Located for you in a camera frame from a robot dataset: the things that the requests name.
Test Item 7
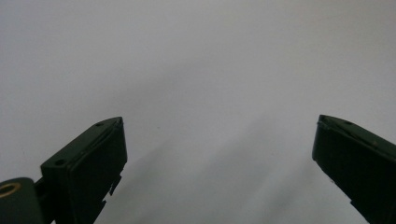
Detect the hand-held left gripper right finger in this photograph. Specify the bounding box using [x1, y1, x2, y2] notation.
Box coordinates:
[312, 114, 396, 224]

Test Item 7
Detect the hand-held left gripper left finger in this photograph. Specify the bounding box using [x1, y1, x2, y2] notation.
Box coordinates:
[40, 116, 128, 224]

